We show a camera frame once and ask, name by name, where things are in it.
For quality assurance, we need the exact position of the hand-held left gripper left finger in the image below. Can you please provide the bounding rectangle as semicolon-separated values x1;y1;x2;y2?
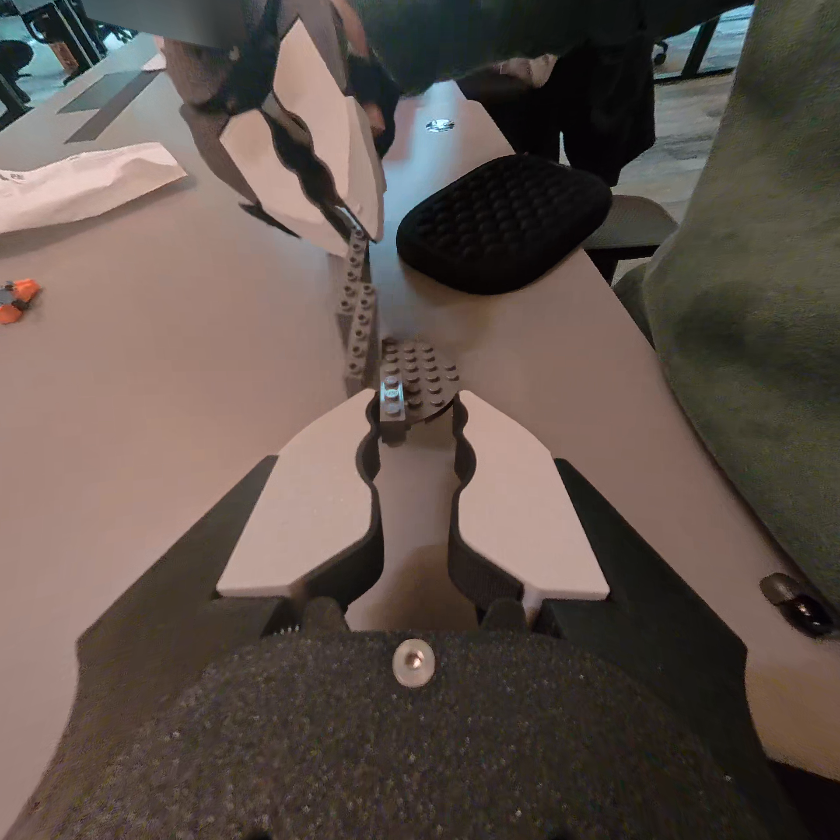
215;387;386;616

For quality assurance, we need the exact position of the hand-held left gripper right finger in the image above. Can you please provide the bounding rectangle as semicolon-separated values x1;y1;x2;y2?
448;389;611;621

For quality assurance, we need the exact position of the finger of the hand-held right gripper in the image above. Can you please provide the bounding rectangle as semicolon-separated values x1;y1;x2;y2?
218;107;358;258
266;18;388;244

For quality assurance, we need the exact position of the small light grey brick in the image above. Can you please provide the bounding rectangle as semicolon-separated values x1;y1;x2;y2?
378;376;412;448

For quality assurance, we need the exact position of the long grey brick assembly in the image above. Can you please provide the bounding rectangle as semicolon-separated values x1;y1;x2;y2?
335;225;383;398

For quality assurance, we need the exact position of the dark grey round studded plate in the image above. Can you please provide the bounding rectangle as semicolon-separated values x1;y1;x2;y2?
377;336;462;448

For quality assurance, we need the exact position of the grey desk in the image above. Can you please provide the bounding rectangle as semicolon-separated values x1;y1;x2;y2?
0;33;840;782

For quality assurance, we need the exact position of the white paper sheet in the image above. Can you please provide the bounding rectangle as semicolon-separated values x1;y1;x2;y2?
0;142;189;235

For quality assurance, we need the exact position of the black dimpled armrest pad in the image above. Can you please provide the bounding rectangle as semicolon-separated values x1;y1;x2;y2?
395;153;614;296

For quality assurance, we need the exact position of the black office chair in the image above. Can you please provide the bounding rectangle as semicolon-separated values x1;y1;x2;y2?
0;41;34;109

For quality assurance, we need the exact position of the orange brick piece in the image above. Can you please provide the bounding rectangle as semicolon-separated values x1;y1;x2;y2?
0;278;42;325

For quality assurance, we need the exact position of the small dark plastic piece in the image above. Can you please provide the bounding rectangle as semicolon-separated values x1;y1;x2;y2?
760;572;836;637

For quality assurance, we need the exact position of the grey office chair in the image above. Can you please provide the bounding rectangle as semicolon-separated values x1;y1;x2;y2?
583;194;678;252

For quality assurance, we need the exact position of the person in green sweatshirt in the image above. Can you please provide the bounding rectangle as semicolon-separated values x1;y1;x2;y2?
613;0;840;614

